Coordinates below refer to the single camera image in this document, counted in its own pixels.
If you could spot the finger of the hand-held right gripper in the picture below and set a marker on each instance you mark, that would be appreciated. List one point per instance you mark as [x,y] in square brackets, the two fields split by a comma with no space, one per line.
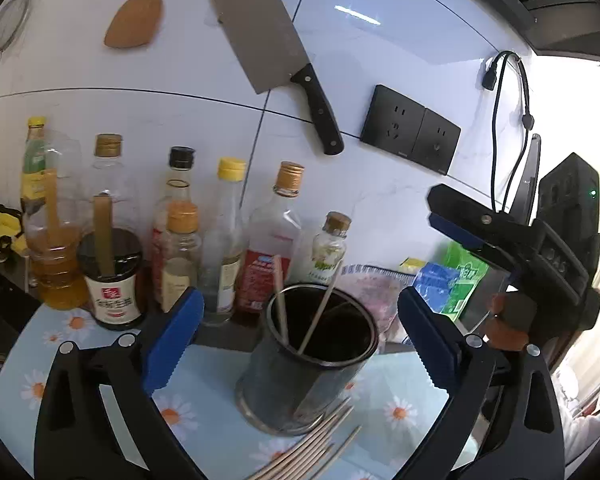
[455,230]
[460,205]

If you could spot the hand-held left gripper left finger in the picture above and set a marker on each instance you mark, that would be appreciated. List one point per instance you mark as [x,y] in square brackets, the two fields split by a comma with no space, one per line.
[175,340]

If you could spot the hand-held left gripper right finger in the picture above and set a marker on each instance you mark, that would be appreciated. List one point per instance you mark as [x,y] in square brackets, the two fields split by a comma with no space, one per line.
[430,340]

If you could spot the dark metal utensil holder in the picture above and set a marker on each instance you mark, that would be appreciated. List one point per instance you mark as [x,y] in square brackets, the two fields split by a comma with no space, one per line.
[280,385]

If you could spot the pile of chopsticks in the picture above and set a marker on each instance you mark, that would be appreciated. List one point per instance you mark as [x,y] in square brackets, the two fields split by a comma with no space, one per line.
[310,452]

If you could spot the person's right hand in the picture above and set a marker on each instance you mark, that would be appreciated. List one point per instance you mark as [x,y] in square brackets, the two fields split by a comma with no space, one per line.
[502,335]

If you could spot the green packet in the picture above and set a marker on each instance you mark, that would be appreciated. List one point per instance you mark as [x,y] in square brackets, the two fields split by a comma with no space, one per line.
[467,272]

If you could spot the yellow packet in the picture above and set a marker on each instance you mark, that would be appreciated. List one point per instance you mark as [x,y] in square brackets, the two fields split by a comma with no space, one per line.
[412,265]

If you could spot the blue packet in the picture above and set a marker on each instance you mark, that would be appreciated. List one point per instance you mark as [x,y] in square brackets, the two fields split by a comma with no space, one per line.
[437,285]

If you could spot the small gold cap bottle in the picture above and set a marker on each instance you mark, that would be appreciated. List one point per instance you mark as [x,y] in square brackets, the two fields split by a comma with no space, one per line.
[180,270]

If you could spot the pink patterned packet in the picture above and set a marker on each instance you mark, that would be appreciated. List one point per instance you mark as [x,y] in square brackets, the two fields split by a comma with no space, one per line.
[375,295]

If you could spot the dark soy sauce bottle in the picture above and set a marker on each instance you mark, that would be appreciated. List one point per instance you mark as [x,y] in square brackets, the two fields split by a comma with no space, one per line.
[112,290]

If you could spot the light blue floral tablecloth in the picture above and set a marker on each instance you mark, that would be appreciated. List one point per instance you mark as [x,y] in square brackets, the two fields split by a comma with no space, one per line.
[220,430]

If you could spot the clear yellow cap bottle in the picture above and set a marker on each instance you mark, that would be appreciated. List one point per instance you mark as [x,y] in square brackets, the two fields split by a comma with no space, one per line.
[225,240]

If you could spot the beige wooden chopstick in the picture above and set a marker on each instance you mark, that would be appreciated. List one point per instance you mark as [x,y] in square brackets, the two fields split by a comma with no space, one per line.
[280,300]
[320,310]

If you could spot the orange cap red label bottle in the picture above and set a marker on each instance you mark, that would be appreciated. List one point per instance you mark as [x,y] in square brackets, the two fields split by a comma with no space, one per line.
[267,255]

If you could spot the small brown cap green bottle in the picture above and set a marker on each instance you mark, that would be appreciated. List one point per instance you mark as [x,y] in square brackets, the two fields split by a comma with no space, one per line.
[327,250]

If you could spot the clear oil bottle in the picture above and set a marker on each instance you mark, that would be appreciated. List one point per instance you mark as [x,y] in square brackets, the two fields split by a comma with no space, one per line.
[60,270]

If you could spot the black cap red label bottle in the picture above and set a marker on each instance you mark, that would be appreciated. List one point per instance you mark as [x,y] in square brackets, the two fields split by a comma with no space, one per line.
[180,180]

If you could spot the yellow black tool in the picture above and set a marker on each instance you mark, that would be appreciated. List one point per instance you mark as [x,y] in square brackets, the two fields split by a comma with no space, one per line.
[0,230]

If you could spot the green label yellow cap bottle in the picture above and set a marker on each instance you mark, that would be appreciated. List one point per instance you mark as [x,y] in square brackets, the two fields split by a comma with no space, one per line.
[34,165]

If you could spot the wooden spatula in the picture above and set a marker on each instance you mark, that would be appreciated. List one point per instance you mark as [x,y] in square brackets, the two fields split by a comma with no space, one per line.
[135,17]

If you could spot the metal mesh strainer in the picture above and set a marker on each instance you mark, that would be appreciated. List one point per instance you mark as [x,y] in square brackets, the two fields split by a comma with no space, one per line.
[10,25]

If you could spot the black wall outlet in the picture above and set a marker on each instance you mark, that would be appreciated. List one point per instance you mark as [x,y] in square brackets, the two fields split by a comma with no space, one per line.
[437,142]
[392,122]

